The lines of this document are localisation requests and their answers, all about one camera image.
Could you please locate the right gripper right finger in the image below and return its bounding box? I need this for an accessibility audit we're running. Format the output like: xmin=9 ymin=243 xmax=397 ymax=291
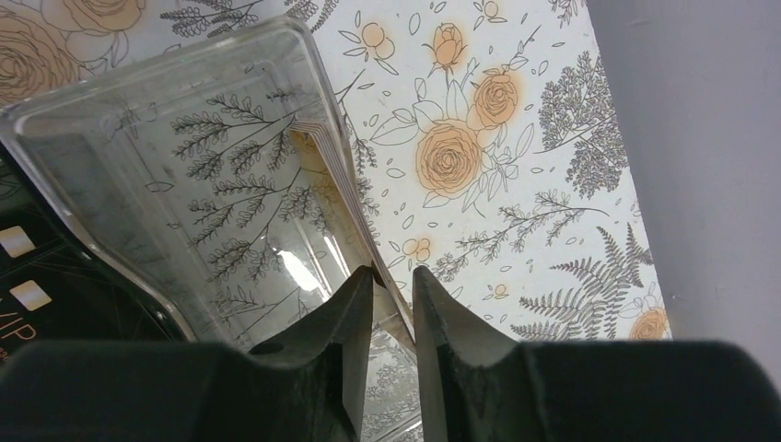
xmin=413 ymin=266 xmax=525 ymax=441

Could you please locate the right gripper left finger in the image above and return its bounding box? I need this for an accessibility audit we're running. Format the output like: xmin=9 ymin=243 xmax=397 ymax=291
xmin=249 ymin=266 xmax=374 ymax=441

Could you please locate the gold card stack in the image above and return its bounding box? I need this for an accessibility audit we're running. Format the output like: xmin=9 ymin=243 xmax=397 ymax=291
xmin=288 ymin=122 xmax=415 ymax=351

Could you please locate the black VIP card stack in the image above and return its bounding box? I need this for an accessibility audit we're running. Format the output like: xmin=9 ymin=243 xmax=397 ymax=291
xmin=1 ymin=164 xmax=183 ymax=363

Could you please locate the floral patterned table mat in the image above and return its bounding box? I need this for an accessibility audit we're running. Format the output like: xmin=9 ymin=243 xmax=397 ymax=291
xmin=1 ymin=1 xmax=672 ymax=340

